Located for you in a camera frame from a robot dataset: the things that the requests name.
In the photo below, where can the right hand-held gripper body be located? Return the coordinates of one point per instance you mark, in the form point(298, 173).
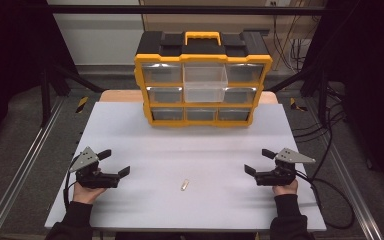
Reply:
point(280, 176)

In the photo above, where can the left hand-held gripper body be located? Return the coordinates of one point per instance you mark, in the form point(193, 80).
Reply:
point(91, 178)

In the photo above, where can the small gold metal piece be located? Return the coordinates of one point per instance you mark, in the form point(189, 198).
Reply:
point(184, 185)

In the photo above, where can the clear plastic bin drawer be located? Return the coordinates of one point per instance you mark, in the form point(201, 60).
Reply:
point(205, 83)

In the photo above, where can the person's right hand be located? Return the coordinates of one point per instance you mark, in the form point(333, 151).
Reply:
point(286, 190)

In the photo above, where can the person's left hand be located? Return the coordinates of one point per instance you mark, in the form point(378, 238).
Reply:
point(84, 195)

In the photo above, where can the yellow black hazard tape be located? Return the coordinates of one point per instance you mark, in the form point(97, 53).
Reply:
point(82, 104)
point(295, 104)

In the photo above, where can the black metal stand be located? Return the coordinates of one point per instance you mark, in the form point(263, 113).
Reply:
point(46, 93)
point(321, 90)

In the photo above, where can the set of small clear drawers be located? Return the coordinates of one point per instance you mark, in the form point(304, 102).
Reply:
point(165, 95)

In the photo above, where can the yellow black organizer cabinet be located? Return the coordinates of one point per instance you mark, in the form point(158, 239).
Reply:
point(153, 43)

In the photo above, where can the dark curtain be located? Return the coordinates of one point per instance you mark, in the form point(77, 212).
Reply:
point(370, 83)
point(10, 60)

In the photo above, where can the aluminium floor rail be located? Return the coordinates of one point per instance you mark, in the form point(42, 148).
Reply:
point(353, 186)
point(23, 166)

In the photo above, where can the black horizontal frame bar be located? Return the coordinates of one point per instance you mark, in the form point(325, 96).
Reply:
point(180, 9)

